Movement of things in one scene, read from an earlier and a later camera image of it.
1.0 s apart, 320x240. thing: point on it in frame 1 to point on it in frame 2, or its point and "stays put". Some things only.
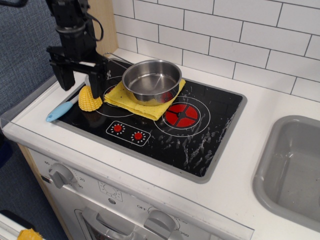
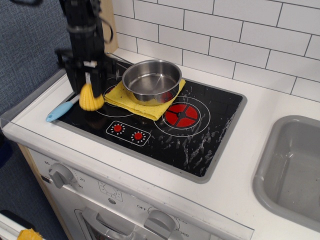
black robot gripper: (78, 49) to (87, 50)
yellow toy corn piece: (87, 102) stays put
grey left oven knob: (60, 175) stays put
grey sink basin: (286, 177) stays put
